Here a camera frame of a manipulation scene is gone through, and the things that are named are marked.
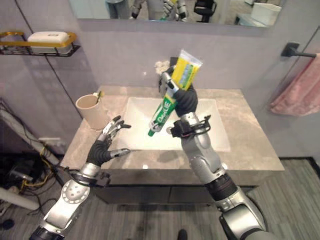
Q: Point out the dark robot foot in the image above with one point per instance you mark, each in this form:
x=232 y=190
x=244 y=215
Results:
x=182 y=235

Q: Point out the white power strip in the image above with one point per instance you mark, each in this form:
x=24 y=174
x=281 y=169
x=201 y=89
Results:
x=51 y=142

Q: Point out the wall mirror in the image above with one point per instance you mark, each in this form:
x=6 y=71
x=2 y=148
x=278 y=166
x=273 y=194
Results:
x=225 y=11

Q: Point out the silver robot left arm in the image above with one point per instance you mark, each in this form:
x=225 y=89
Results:
x=71 y=197

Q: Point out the small white crumpled cloth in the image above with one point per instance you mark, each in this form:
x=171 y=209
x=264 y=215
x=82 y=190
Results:
x=161 y=65

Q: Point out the toothbrush with yellow head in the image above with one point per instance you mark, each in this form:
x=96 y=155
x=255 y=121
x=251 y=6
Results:
x=99 y=95

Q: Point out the black and gold wall shelf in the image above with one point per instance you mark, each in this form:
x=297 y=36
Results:
x=15 y=47

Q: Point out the beige plastic cup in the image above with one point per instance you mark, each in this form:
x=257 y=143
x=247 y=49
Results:
x=91 y=115

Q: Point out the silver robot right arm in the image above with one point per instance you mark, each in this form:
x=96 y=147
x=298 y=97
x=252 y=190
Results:
x=202 y=152

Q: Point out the black towel bar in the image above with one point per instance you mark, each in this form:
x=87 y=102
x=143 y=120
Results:
x=291 y=50

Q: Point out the yellow green toothpaste tube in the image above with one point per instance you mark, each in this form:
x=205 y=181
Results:
x=186 y=71

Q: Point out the dark vanity cabinet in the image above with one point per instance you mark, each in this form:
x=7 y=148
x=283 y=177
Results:
x=155 y=193

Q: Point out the pink towel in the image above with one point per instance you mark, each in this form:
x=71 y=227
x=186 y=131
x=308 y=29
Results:
x=300 y=92

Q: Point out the white rectangular sink basin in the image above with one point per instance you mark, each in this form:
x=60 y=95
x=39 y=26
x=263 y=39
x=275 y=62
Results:
x=140 y=125

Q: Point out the short white pipe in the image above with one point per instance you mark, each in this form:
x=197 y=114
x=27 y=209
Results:
x=17 y=198

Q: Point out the long white pipe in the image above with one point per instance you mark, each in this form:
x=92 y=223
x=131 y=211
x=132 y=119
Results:
x=27 y=135

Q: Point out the black device on floor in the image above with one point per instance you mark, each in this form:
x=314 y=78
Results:
x=21 y=171

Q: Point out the white soap box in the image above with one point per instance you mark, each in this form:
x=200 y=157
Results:
x=47 y=40

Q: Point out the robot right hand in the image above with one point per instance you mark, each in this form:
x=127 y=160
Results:
x=187 y=102

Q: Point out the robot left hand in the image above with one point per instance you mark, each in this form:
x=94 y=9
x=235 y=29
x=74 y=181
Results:
x=100 y=151

